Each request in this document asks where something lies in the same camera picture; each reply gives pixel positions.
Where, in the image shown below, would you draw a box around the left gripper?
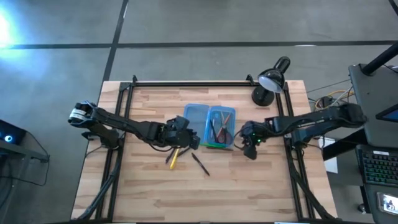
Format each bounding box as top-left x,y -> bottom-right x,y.
153,122 -> 201,151

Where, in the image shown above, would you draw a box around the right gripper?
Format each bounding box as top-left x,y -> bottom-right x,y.
239,120 -> 267,161

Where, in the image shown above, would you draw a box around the black marker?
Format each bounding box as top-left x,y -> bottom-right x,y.
210,118 -> 218,142

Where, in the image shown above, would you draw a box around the yellow pen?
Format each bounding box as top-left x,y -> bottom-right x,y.
169,148 -> 181,170

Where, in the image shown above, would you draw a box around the red-handled scissors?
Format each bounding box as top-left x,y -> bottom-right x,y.
216,111 -> 234,145

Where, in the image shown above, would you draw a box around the blue translucent plastic supply box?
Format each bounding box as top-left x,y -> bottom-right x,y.
182,103 -> 238,149

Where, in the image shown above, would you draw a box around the black pen with clip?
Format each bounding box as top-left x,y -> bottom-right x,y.
190,152 -> 211,177

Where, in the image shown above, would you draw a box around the short black pen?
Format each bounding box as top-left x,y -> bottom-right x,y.
165,148 -> 176,165

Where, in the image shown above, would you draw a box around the black desk lamp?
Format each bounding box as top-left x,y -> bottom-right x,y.
251,55 -> 292,107

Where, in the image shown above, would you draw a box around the white paper sheet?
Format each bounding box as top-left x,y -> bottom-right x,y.
318,136 -> 339,174

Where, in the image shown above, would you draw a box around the backlit keyboard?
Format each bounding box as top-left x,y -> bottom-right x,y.
355,144 -> 398,188

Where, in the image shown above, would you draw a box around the grey side desk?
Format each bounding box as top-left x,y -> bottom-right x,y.
348,63 -> 398,149

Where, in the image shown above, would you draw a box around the dark tablet screen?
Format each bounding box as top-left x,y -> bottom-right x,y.
375,104 -> 398,124

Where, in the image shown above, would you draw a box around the smartphone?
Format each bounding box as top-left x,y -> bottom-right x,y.
376,191 -> 398,216

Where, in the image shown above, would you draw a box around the black pole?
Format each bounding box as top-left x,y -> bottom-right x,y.
361,41 -> 398,76

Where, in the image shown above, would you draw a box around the black device with blue light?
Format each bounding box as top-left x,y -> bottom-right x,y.
0,119 -> 28,146

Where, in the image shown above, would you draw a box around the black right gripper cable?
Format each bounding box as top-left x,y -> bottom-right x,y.
233,129 -> 247,151

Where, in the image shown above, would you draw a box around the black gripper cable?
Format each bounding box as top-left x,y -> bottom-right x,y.
233,129 -> 247,151
146,141 -> 175,153

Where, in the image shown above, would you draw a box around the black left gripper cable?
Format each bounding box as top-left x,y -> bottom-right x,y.
146,141 -> 175,153

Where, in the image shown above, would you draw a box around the black aluminium table frame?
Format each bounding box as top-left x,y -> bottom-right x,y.
73,74 -> 336,223

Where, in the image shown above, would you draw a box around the yellow cable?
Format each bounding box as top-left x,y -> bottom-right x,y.
313,89 -> 356,110

